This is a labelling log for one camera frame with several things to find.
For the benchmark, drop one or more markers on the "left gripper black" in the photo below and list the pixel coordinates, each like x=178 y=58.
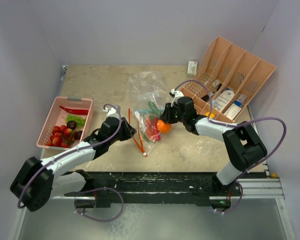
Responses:
x=128 y=131

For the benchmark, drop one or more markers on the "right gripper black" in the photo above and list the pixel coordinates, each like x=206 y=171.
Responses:
x=166 y=115

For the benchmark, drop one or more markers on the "orange fake orange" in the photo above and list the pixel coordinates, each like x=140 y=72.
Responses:
x=163 y=127

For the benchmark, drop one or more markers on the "zip bag with orange watermelon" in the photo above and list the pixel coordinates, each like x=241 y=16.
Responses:
x=147 y=136

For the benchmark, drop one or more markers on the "zip bag with fake fruit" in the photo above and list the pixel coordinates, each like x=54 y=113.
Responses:
x=147 y=93

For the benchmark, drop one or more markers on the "red fake chili pepper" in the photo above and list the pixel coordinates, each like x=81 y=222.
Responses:
x=81 y=112

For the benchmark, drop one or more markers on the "dark purple fake plum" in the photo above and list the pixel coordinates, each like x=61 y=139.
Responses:
x=71 y=124

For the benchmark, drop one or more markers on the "pink plastic basket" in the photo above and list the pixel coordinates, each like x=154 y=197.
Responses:
x=56 y=117

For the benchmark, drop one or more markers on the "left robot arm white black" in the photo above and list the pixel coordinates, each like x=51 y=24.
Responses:
x=39 y=180

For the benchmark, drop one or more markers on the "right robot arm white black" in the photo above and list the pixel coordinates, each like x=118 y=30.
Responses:
x=243 y=145

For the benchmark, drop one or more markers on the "yellow tape measure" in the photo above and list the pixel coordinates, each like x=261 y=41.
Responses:
x=211 y=115

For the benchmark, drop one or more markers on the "small white green box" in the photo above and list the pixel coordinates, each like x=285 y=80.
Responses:
x=192 y=68

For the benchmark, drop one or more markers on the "white medicine box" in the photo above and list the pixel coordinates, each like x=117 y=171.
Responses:
x=232 y=111

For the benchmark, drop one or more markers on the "orange desk organizer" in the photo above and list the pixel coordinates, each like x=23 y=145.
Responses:
x=227 y=74

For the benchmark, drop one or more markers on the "small yellow ball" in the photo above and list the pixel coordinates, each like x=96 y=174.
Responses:
x=273 y=175

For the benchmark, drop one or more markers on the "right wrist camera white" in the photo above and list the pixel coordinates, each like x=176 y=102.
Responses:
x=175 y=94

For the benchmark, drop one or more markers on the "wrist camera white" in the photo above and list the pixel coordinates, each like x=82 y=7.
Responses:
x=111 y=112
x=175 y=94

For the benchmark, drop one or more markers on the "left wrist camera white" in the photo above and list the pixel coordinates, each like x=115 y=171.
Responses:
x=111 y=112

